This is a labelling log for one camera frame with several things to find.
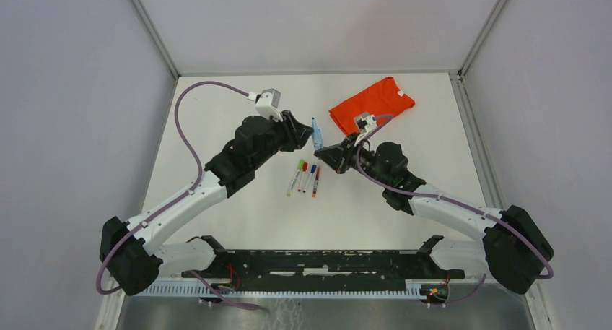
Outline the red orange pen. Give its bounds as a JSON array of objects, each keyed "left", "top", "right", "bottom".
[{"left": 312, "top": 163, "right": 323, "bottom": 198}]

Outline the thin clear red-tip pen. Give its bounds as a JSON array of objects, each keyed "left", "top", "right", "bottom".
[{"left": 297, "top": 170, "right": 306, "bottom": 192}]

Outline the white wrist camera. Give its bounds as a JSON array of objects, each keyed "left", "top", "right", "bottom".
[
  {"left": 248, "top": 89, "right": 283, "bottom": 122},
  {"left": 354, "top": 112, "right": 377, "bottom": 145}
]

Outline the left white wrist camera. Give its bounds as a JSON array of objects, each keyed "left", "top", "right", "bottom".
[{"left": 248, "top": 89, "right": 283, "bottom": 122}]

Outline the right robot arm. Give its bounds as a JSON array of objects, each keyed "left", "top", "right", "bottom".
[{"left": 314, "top": 134, "right": 554, "bottom": 294}]

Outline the thin green-tip pen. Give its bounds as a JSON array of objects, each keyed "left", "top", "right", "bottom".
[{"left": 286, "top": 168, "right": 302, "bottom": 196}]

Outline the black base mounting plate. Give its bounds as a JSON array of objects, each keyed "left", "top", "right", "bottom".
[{"left": 198, "top": 250, "right": 465, "bottom": 292}]

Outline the blue pen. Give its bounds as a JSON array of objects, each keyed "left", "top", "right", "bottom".
[{"left": 311, "top": 117, "right": 323, "bottom": 152}]

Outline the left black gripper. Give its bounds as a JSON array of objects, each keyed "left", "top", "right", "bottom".
[{"left": 251, "top": 110, "right": 314, "bottom": 169}]

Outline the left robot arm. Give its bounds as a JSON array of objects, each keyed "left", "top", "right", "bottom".
[{"left": 96, "top": 110, "right": 313, "bottom": 296}]

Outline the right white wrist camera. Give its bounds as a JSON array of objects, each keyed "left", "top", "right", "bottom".
[{"left": 354, "top": 112, "right": 377, "bottom": 145}]

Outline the folded orange cloth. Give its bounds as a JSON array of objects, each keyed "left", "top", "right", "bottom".
[{"left": 328, "top": 77, "right": 416, "bottom": 135}]

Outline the thin blue-tip pen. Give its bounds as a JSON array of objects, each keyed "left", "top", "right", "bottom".
[{"left": 302, "top": 169, "right": 315, "bottom": 194}]

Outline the white slotted cable duct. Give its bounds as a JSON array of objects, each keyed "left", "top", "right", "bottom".
[{"left": 137, "top": 279, "right": 432, "bottom": 301}]

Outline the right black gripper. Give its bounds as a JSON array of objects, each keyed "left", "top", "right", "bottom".
[{"left": 315, "top": 132, "right": 390, "bottom": 188}]

